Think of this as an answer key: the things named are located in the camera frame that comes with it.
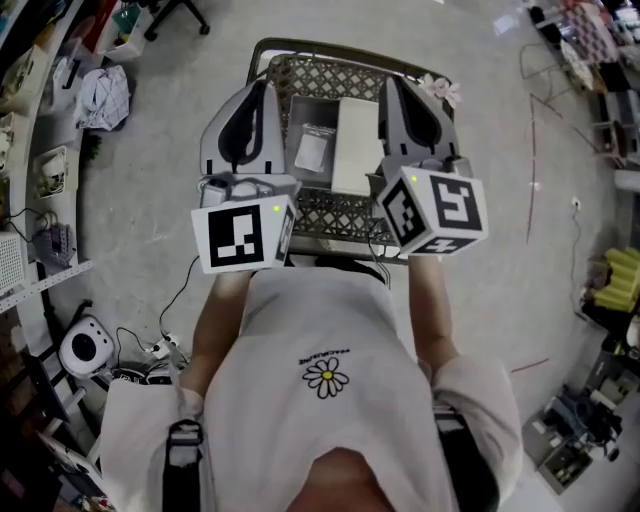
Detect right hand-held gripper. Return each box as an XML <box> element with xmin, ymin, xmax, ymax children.
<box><xmin>366</xmin><ymin>76</ymin><xmax>490</xmax><ymax>258</ymax></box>

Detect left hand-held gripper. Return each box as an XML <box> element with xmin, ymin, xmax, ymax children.
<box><xmin>190</xmin><ymin>79</ymin><xmax>302</xmax><ymax>276</ymax></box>

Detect grey tray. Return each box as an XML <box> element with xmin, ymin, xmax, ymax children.
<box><xmin>283</xmin><ymin>94</ymin><xmax>342</xmax><ymax>184</ymax></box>

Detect clear plastic bag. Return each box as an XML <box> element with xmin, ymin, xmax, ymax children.
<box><xmin>294</xmin><ymin>121</ymin><xmax>337</xmax><ymax>172</ymax></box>

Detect person's left forearm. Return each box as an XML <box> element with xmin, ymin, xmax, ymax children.
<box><xmin>179</xmin><ymin>269</ymin><xmax>254</xmax><ymax>402</ymax></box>

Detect person's right forearm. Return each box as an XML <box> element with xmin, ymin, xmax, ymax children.
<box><xmin>406</xmin><ymin>254</ymin><xmax>462</xmax><ymax>372</ymax></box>

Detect white box lid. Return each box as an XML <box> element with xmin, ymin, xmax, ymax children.
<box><xmin>330</xmin><ymin>96</ymin><xmax>386</xmax><ymax>197</ymax></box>

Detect white storage bin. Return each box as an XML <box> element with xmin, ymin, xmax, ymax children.
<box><xmin>96</xmin><ymin>4</ymin><xmax>147</xmax><ymax>63</ymax></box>

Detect pink artificial flower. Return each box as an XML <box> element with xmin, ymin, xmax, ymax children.
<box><xmin>418</xmin><ymin>73</ymin><xmax>462</xmax><ymax>109</ymax></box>

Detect brown lattice side table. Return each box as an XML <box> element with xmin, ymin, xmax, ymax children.
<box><xmin>245</xmin><ymin>36</ymin><xmax>464</xmax><ymax>267</ymax></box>

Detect black office chair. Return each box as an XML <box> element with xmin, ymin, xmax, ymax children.
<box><xmin>143</xmin><ymin>0</ymin><xmax>212</xmax><ymax>43</ymax></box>

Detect white grid pattern bag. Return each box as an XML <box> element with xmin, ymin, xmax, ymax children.
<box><xmin>73</xmin><ymin>64</ymin><xmax>133</xmax><ymax>133</ymax></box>

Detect person's black trousers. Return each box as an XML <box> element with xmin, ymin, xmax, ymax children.
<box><xmin>286</xmin><ymin>254</ymin><xmax>392</xmax><ymax>287</ymax></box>

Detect wooden stool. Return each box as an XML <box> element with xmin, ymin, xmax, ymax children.
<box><xmin>591</xmin><ymin>89</ymin><xmax>640</xmax><ymax>167</ymax></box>

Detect pink checkered tablecloth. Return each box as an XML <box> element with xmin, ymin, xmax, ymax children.
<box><xmin>561</xmin><ymin>0</ymin><xmax>622</xmax><ymax>67</ymax></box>

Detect purple lattice bag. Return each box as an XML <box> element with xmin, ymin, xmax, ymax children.
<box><xmin>33</xmin><ymin>210</ymin><xmax>79</xmax><ymax>262</ymax></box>

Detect white power strip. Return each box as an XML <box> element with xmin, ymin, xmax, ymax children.
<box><xmin>149</xmin><ymin>334</ymin><xmax>181</xmax><ymax>359</ymax></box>

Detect white basket with flowers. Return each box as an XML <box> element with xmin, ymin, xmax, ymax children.
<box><xmin>0</xmin><ymin>111</ymin><xmax>14</xmax><ymax>172</ymax></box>

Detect white shelf unit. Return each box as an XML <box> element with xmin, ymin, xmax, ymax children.
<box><xmin>0</xmin><ymin>0</ymin><xmax>94</xmax><ymax>315</ymax></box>

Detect yellow green foam block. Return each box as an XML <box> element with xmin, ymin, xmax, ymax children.
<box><xmin>591</xmin><ymin>246</ymin><xmax>640</xmax><ymax>312</ymax></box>

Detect black device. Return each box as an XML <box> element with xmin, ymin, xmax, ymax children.
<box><xmin>109</xmin><ymin>364</ymin><xmax>174</xmax><ymax>387</ymax></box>

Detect white round device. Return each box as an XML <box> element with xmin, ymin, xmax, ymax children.
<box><xmin>58</xmin><ymin>315</ymin><xmax>116</xmax><ymax>379</ymax></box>

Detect white perforated basket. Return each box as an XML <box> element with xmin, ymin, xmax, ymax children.
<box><xmin>0</xmin><ymin>230</ymin><xmax>27</xmax><ymax>297</ymax></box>

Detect person's white daisy shirt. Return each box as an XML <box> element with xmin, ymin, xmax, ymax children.
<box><xmin>99</xmin><ymin>266</ymin><xmax>524</xmax><ymax>512</ymax></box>

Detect grey equipment crate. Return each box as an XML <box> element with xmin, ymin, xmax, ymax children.
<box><xmin>521</xmin><ymin>384</ymin><xmax>627</xmax><ymax>497</ymax></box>

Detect person's neck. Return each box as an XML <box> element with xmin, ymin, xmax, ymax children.
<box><xmin>309</xmin><ymin>446</ymin><xmax>397</xmax><ymax>512</ymax></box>

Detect black cable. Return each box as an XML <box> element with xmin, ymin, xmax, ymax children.
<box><xmin>366</xmin><ymin>219</ymin><xmax>393</xmax><ymax>289</ymax></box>
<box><xmin>158</xmin><ymin>254</ymin><xmax>202</xmax><ymax>342</ymax></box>

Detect black backpack strap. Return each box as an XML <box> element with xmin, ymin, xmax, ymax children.
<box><xmin>433</xmin><ymin>406</ymin><xmax>502</xmax><ymax>512</ymax></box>
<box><xmin>163</xmin><ymin>419</ymin><xmax>206</xmax><ymax>512</ymax></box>

